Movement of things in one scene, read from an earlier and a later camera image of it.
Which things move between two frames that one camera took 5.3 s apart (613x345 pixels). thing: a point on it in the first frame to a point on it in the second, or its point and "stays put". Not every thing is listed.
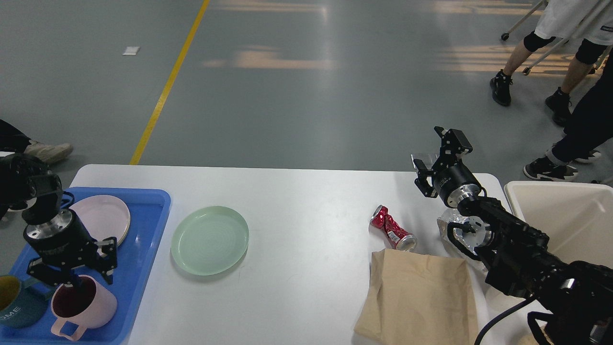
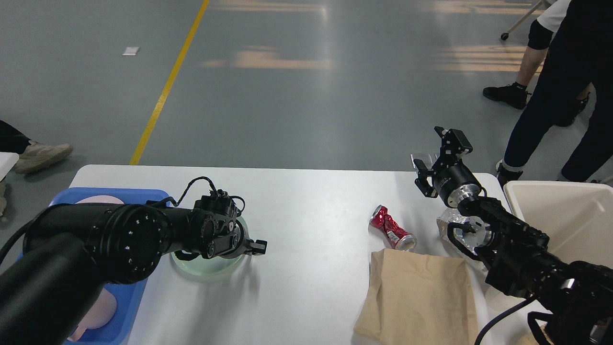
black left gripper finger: x=107 y=263 to x=258 y=247
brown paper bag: x=418 y=299 stays put
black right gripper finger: x=421 y=181 stays put
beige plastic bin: x=577 y=217 stays put
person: x=586 y=26 to x=550 y=15
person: x=590 y=126 to x=578 y=70
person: x=12 y=139 stays put
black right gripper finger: x=454 y=143 stays put
